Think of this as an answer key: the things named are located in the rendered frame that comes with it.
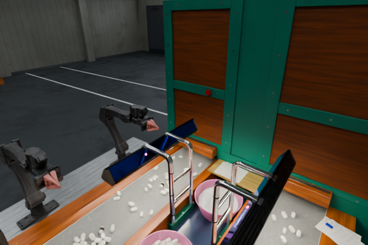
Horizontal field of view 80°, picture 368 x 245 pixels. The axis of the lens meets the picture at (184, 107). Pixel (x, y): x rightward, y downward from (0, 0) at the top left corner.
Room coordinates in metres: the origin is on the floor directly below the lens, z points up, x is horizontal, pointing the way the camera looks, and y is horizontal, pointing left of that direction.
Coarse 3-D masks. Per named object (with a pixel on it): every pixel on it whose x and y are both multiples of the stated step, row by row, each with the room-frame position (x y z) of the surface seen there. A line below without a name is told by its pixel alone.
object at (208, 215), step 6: (210, 180) 1.07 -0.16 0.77; (216, 180) 1.07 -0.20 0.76; (198, 186) 1.01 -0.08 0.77; (204, 186) 1.04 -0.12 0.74; (210, 186) 1.05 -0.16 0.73; (198, 192) 0.99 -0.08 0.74; (240, 198) 0.94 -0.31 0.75; (198, 204) 0.88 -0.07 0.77; (240, 204) 0.90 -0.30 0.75; (204, 210) 0.84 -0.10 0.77; (204, 216) 0.88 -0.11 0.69; (210, 216) 0.84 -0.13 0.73
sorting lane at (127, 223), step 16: (176, 160) 1.31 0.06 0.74; (208, 160) 1.31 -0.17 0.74; (144, 176) 1.14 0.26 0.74; (160, 176) 1.14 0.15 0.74; (176, 176) 1.14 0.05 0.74; (128, 192) 1.00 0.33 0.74; (144, 192) 1.00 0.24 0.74; (176, 192) 1.00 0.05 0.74; (96, 208) 0.89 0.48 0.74; (112, 208) 0.89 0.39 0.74; (128, 208) 0.89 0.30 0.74; (144, 208) 0.88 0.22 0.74; (160, 208) 0.88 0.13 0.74; (80, 224) 0.79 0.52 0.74; (96, 224) 0.79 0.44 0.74; (112, 224) 0.79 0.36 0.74; (128, 224) 0.79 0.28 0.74; (144, 224) 0.79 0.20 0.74; (64, 240) 0.71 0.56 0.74; (112, 240) 0.70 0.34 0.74
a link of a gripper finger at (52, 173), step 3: (51, 171) 0.75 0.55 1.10; (54, 171) 0.75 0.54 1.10; (42, 174) 0.72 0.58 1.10; (45, 174) 0.73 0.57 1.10; (51, 174) 0.73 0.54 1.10; (54, 174) 0.73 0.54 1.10; (36, 177) 0.71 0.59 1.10; (39, 177) 0.71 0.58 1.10; (42, 177) 0.71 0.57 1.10; (54, 177) 0.72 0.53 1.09; (36, 180) 0.70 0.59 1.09; (39, 180) 0.70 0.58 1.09; (42, 180) 0.71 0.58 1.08; (57, 180) 0.71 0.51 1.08; (60, 186) 0.69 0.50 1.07
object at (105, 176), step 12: (192, 120) 1.21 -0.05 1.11; (180, 132) 1.09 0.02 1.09; (192, 132) 1.15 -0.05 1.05; (156, 144) 0.95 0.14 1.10; (168, 144) 1.00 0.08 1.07; (132, 156) 0.84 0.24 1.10; (144, 156) 0.88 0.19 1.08; (156, 156) 0.92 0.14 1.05; (108, 168) 0.75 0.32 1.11; (120, 168) 0.78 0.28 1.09; (132, 168) 0.81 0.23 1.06; (108, 180) 0.73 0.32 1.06; (120, 180) 0.75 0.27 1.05
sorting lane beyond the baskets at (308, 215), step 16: (288, 192) 0.99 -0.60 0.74; (288, 208) 0.88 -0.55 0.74; (304, 208) 0.88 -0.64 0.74; (320, 208) 0.87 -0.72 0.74; (272, 224) 0.78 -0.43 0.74; (288, 224) 0.78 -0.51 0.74; (304, 224) 0.78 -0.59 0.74; (272, 240) 0.70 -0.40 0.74; (288, 240) 0.70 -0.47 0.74; (304, 240) 0.70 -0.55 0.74
